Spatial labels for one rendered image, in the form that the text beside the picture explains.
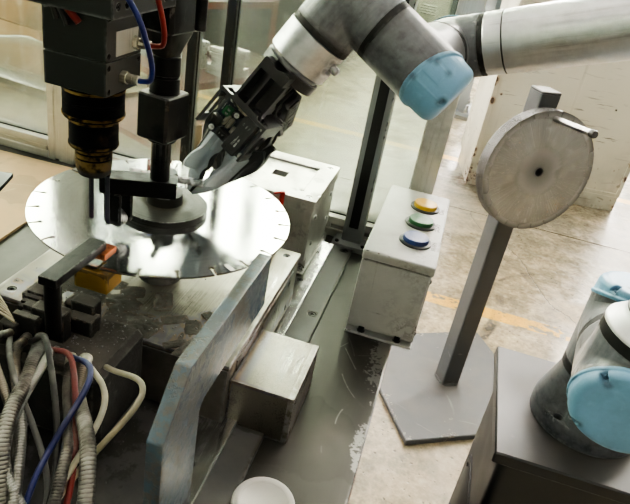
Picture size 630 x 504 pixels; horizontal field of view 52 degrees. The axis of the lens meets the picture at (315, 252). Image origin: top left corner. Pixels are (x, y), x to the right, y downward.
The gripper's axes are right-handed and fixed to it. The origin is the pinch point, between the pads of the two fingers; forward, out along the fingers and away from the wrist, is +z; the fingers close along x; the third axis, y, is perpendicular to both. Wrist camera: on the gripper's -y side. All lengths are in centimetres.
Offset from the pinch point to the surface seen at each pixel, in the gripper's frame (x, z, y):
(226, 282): 11.1, 9.0, -3.2
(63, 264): 0.9, 5.7, 23.6
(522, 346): 93, 25, -162
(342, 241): 18.0, 6.4, -43.2
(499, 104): 23, -25, -306
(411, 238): 25.2, -9.9, -20.3
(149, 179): -1.8, -1.1, 11.1
